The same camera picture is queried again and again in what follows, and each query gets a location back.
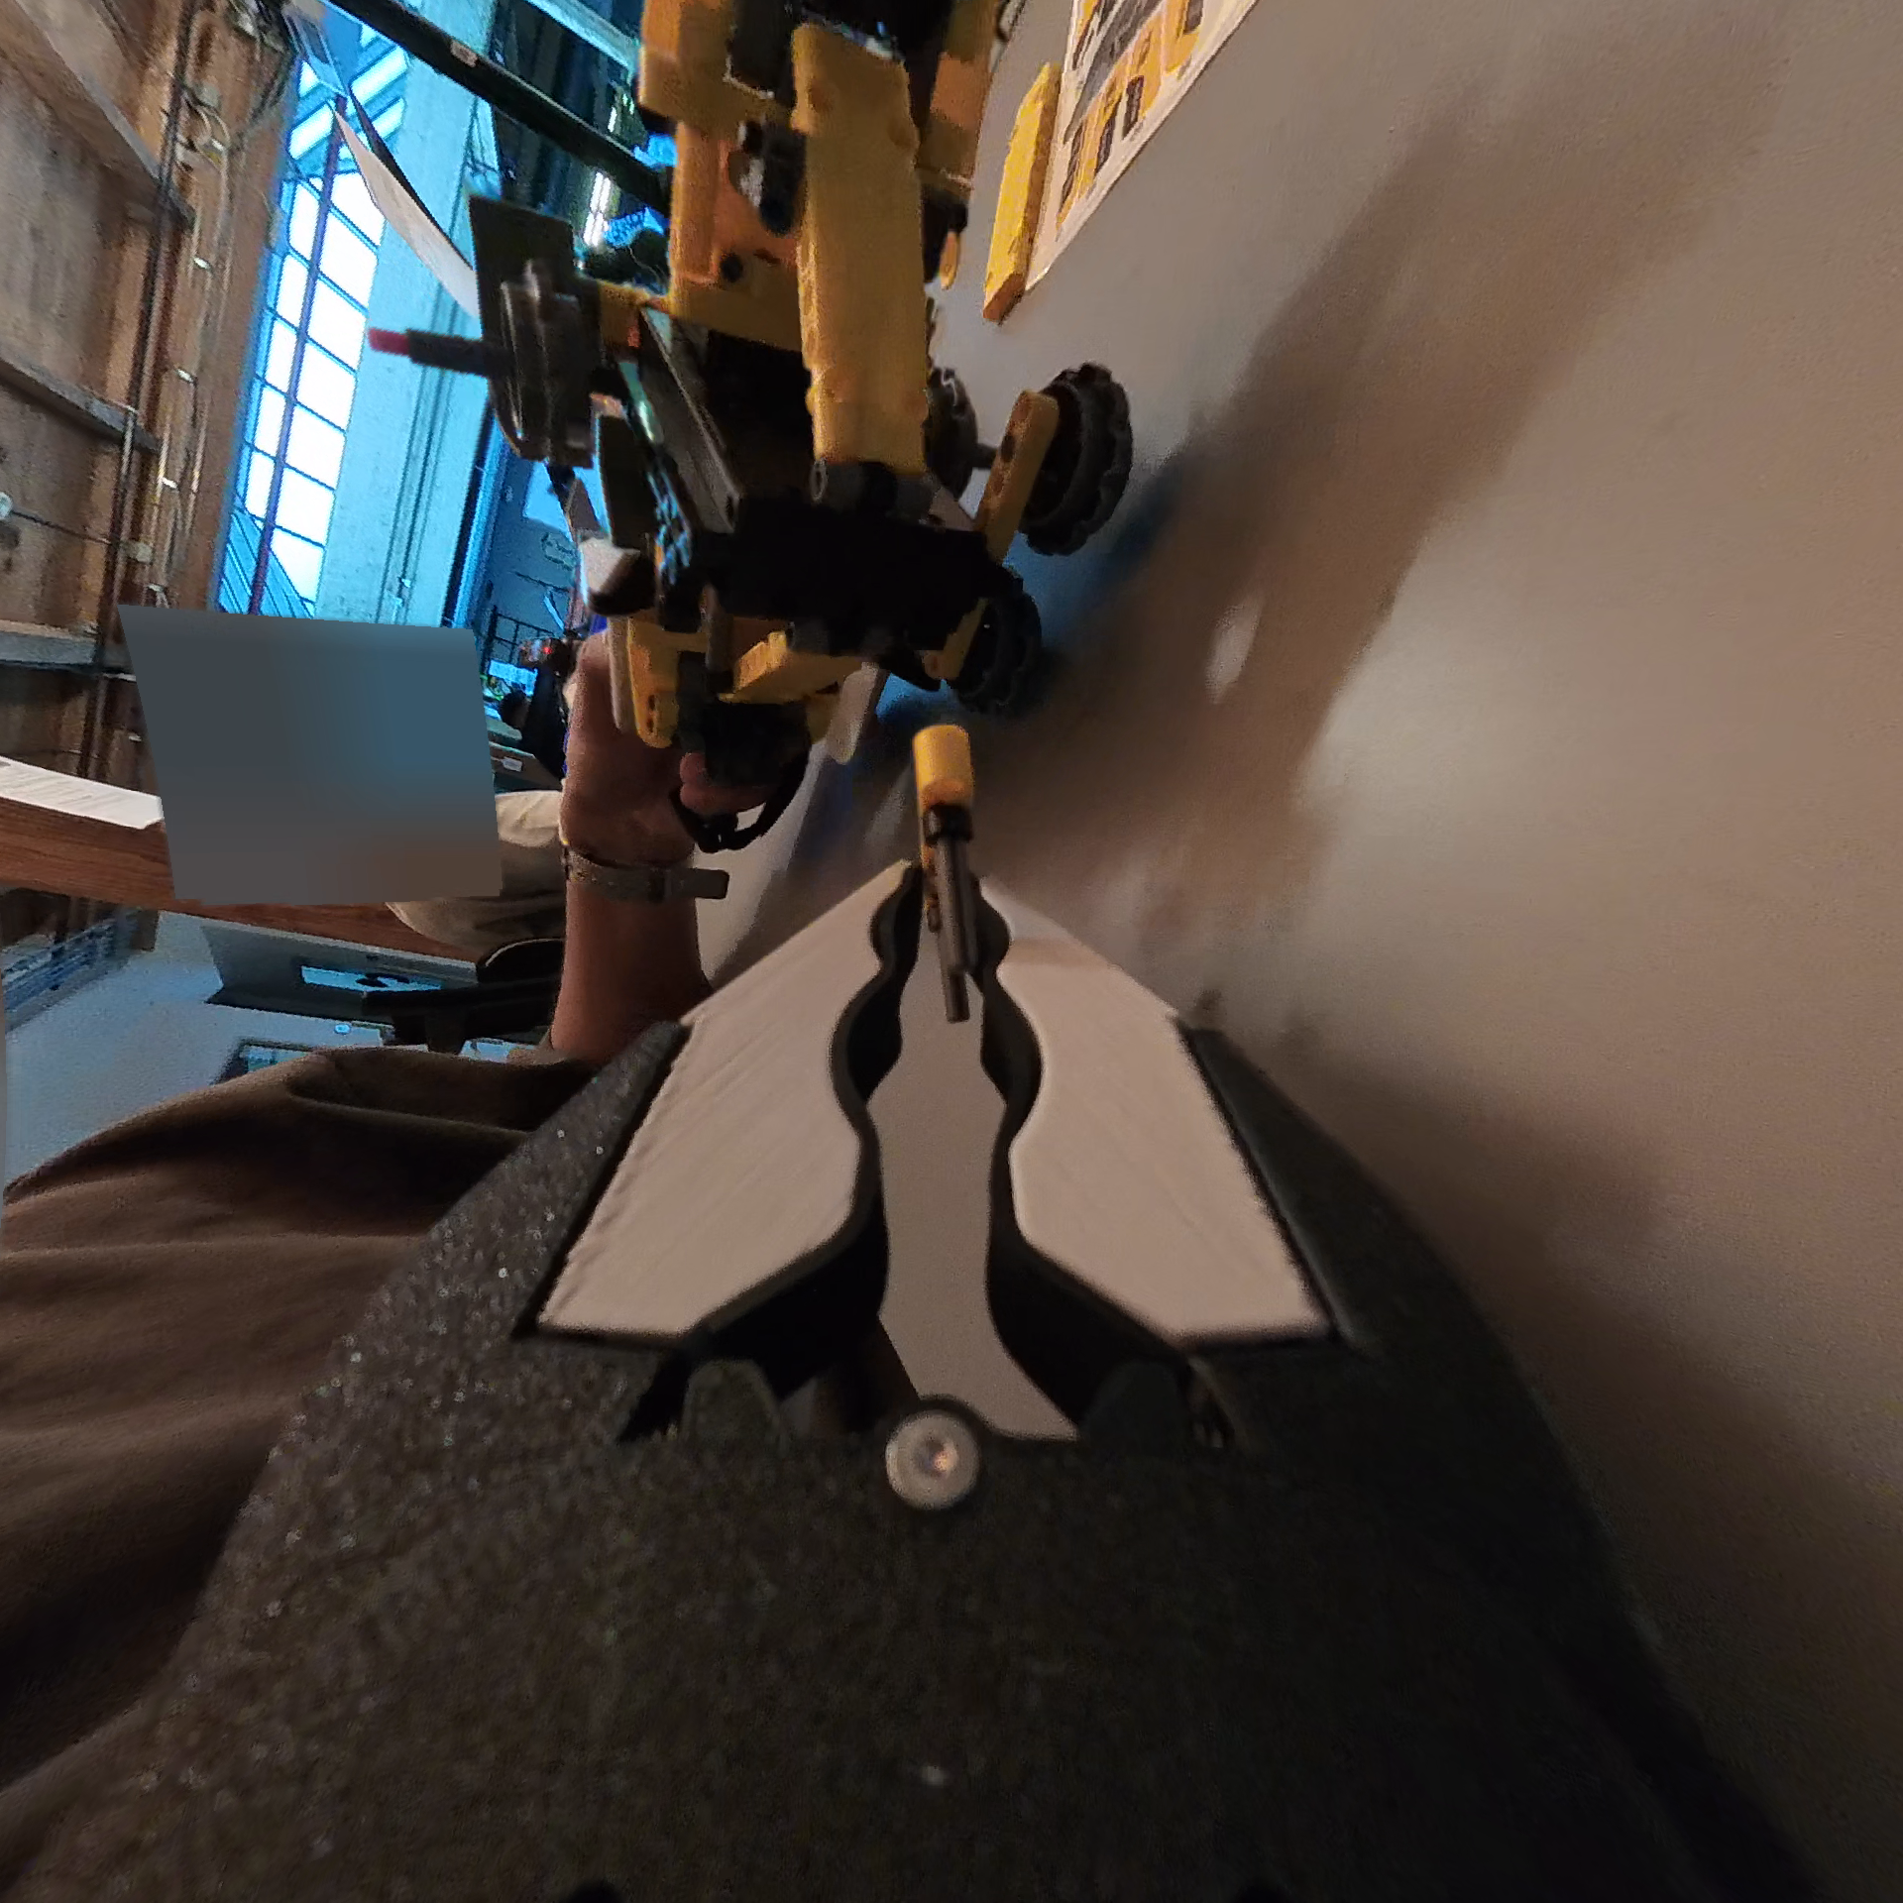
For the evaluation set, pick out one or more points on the person's left forearm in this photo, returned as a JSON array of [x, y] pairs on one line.
[[624, 965]]

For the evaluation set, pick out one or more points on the yellow black toy bolt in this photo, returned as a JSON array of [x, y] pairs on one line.
[[941, 765]]

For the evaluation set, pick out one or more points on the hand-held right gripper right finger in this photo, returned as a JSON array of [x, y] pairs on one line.
[[1143, 1173]]

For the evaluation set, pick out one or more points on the person's left hand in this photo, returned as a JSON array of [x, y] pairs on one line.
[[616, 787]]

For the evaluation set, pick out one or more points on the yellow grey sticker sheet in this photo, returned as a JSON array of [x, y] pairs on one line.
[[1129, 103]]

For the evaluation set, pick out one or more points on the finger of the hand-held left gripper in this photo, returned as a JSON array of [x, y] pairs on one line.
[[858, 715]]

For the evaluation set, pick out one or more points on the flat yellow toy panel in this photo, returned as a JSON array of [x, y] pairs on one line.
[[1022, 192]]

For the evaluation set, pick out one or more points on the tall glass window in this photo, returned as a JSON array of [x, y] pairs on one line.
[[305, 386]]

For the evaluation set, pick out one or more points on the person's brown clothing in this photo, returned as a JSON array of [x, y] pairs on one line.
[[192, 1292]]

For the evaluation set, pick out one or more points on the metal wristband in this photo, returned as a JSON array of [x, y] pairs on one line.
[[638, 876]]

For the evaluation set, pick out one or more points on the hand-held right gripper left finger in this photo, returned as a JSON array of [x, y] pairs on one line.
[[727, 1159]]

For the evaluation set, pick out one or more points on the yellow toy building-block robot vehicle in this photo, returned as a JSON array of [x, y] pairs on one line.
[[854, 297]]

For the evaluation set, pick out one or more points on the brown wooden table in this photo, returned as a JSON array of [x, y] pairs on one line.
[[73, 862]]

